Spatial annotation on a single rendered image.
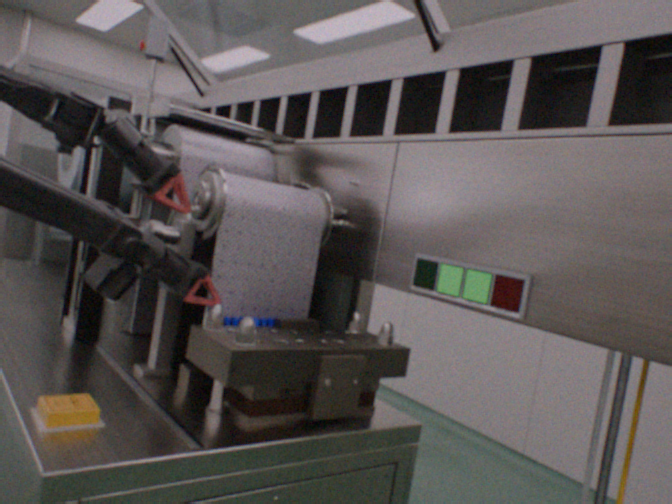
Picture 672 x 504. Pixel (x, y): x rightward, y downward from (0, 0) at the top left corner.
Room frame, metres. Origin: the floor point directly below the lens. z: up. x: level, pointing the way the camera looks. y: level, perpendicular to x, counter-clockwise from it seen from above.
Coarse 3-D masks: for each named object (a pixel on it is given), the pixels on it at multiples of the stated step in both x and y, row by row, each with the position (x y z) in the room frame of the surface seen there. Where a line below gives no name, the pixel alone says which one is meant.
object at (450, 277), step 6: (444, 264) 0.99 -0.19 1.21; (444, 270) 0.99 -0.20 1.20; (450, 270) 0.98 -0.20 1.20; (456, 270) 0.97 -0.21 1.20; (462, 270) 0.96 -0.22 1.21; (444, 276) 0.99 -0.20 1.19; (450, 276) 0.98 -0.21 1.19; (456, 276) 0.97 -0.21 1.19; (438, 282) 1.00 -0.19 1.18; (444, 282) 0.99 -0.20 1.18; (450, 282) 0.98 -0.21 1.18; (456, 282) 0.97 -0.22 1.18; (438, 288) 1.00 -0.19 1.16; (444, 288) 0.99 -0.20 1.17; (450, 288) 0.98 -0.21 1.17; (456, 288) 0.97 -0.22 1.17; (450, 294) 0.97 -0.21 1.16; (456, 294) 0.96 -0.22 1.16
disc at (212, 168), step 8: (208, 168) 1.08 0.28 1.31; (216, 168) 1.05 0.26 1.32; (224, 176) 1.02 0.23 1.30; (224, 184) 1.01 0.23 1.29; (224, 192) 1.01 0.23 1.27; (224, 200) 1.01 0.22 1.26; (224, 208) 1.01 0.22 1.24; (216, 216) 1.02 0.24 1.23; (216, 224) 1.02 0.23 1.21; (200, 232) 1.07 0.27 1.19; (208, 232) 1.04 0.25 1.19
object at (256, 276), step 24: (240, 240) 1.05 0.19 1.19; (264, 240) 1.08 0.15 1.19; (288, 240) 1.11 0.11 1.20; (216, 264) 1.02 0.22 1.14; (240, 264) 1.05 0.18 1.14; (264, 264) 1.08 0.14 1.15; (288, 264) 1.12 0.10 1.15; (312, 264) 1.16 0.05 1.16; (216, 288) 1.03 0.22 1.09; (240, 288) 1.06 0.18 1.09; (264, 288) 1.09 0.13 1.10; (288, 288) 1.13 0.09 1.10; (240, 312) 1.06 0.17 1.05; (264, 312) 1.10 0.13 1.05; (288, 312) 1.13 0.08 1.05
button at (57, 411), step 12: (48, 396) 0.80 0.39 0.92; (60, 396) 0.81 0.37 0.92; (72, 396) 0.82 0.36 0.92; (84, 396) 0.82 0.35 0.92; (48, 408) 0.76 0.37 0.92; (60, 408) 0.77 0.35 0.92; (72, 408) 0.77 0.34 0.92; (84, 408) 0.78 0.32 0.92; (96, 408) 0.79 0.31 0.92; (48, 420) 0.75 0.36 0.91; (60, 420) 0.76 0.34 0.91; (72, 420) 0.76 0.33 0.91; (84, 420) 0.77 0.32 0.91; (96, 420) 0.79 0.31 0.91
